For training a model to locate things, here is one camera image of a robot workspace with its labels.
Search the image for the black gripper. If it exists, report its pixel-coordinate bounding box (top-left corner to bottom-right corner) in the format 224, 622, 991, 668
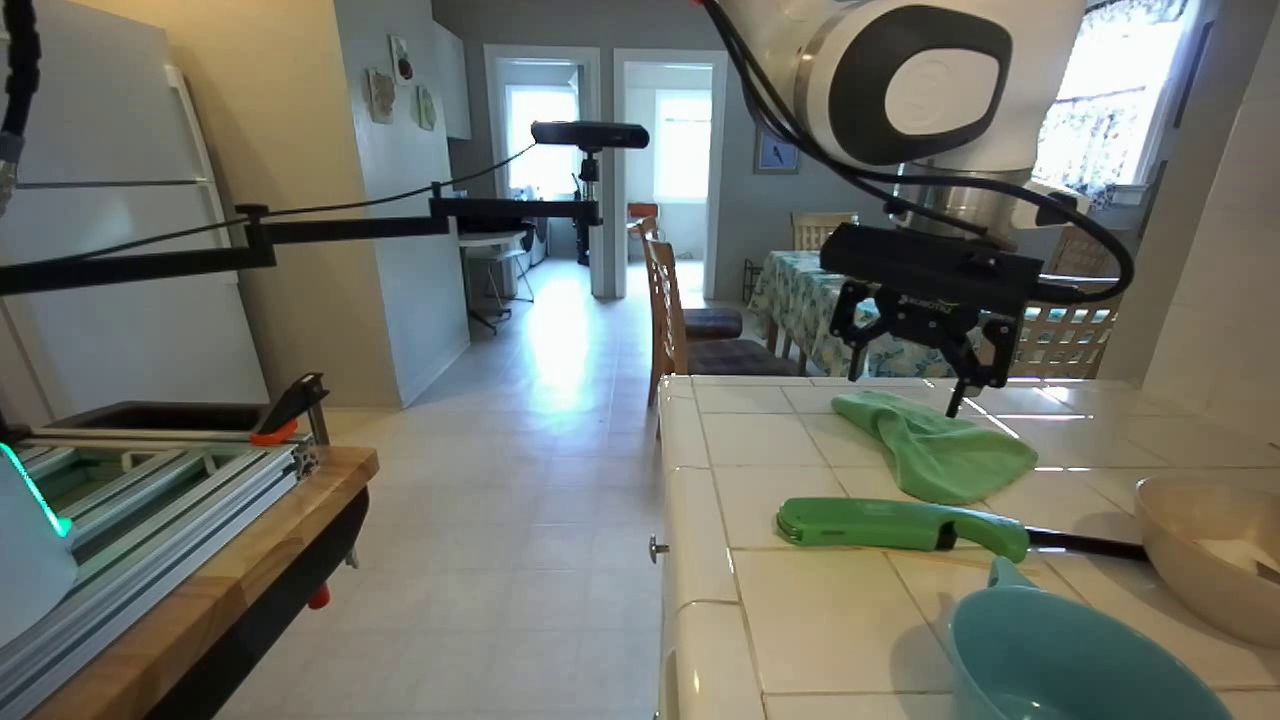
830, 276, 1020, 420

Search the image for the green cloth towel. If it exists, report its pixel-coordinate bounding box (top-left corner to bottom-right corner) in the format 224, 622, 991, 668
830, 387, 1038, 507

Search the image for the green and black kitchen utensil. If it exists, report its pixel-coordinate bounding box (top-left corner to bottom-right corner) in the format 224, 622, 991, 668
772, 493, 1153, 566

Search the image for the white robot base green light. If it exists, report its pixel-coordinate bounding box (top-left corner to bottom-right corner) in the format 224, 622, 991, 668
0, 437, 80, 654

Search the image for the wooden lattice back chair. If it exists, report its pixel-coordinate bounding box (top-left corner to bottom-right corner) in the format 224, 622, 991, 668
1008, 298, 1124, 382

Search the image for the white radiator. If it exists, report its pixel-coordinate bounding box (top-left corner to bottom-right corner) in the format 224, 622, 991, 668
792, 209, 864, 257

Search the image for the wooden dining chair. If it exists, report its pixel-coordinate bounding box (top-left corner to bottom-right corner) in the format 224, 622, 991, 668
637, 216, 804, 405

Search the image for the window with lace curtain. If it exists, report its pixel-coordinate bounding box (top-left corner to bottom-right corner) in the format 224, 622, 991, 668
1033, 0, 1202, 205

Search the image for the beige bowl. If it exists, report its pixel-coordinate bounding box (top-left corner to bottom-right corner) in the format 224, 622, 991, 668
1133, 473, 1280, 654

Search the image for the small white side cart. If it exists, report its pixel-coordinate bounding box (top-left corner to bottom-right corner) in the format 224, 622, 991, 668
456, 233, 537, 333

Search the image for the black orange clamp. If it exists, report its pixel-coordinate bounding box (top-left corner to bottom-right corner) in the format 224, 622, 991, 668
246, 369, 332, 454

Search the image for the black tray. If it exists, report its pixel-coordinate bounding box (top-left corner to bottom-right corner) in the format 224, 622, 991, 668
52, 398, 291, 440

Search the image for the wooden table green top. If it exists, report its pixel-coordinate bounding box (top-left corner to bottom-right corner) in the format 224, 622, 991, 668
24, 444, 383, 720

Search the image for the white refrigerator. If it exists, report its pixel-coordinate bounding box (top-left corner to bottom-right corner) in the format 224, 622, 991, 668
0, 0, 272, 420

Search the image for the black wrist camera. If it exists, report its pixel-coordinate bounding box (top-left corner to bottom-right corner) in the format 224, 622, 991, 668
814, 221, 1051, 322

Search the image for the framed wall picture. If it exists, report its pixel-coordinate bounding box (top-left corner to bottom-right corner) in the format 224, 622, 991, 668
748, 126, 804, 180

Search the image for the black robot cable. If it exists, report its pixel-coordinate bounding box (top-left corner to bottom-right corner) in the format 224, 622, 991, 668
691, 0, 1139, 303

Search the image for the teal plastic cup with handle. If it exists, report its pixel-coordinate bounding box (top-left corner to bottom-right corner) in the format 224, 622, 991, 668
939, 555, 1234, 720

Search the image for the black stereo camera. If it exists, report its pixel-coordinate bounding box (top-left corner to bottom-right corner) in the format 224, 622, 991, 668
526, 118, 653, 153

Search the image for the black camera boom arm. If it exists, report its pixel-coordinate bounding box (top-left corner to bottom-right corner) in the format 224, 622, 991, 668
0, 183, 603, 299

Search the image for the aluminium extrusion frame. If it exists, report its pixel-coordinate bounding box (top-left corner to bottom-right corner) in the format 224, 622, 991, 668
0, 425, 318, 696

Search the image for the black sleeved cable bundle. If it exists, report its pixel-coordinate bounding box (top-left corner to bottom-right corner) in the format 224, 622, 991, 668
0, 0, 46, 216

